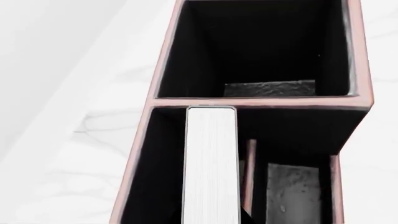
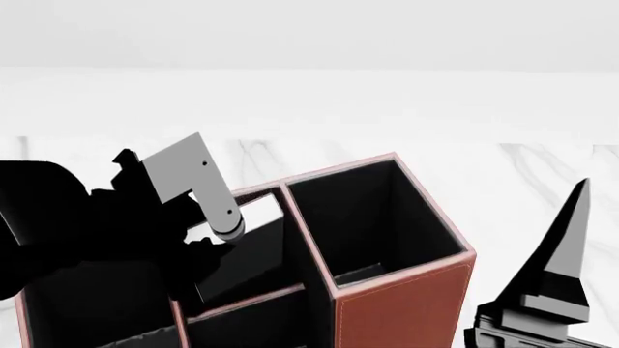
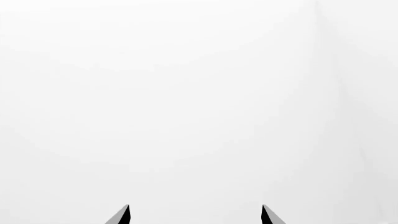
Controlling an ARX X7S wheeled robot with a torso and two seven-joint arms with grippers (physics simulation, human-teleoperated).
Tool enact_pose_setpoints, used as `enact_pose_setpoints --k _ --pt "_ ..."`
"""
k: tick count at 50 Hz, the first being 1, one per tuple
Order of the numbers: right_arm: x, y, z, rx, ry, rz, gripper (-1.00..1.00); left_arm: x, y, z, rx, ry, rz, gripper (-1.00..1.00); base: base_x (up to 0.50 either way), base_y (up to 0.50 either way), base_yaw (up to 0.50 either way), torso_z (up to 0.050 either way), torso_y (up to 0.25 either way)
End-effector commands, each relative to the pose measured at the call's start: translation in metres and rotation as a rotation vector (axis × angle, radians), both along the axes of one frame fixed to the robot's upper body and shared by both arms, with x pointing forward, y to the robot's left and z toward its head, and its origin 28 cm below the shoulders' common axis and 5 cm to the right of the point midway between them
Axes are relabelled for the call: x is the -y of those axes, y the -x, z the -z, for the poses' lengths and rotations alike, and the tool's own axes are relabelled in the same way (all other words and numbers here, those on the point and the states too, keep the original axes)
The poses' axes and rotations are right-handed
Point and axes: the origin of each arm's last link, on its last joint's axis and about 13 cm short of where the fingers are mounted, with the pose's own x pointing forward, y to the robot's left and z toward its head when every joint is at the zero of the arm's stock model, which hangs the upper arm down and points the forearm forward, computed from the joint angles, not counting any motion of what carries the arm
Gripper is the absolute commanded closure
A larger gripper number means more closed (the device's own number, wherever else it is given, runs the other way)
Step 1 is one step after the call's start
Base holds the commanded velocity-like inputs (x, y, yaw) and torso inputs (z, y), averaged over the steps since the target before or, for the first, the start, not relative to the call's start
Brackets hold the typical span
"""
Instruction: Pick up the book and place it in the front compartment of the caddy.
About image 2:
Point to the black gray right gripper finger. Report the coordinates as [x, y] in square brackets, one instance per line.
[563, 261]

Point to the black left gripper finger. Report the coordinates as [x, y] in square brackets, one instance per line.
[203, 261]

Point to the gray left gripper finger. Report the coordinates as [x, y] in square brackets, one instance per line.
[193, 170]

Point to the red-brown leather desk caddy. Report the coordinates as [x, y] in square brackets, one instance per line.
[401, 311]

